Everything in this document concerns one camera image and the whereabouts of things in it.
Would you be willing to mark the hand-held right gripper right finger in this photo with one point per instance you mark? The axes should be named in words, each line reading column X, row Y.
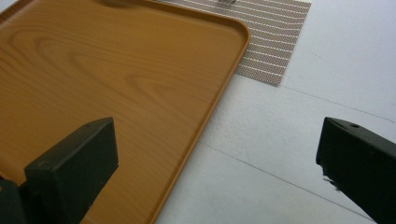
column 361, row 165

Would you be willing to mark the striped woven placemat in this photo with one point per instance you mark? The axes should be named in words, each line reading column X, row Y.
column 274, row 40

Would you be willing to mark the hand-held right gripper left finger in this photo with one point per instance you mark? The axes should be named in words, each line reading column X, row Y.
column 71, row 168

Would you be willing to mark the wood grain plastic tray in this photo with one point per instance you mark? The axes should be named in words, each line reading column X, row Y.
column 118, row 84

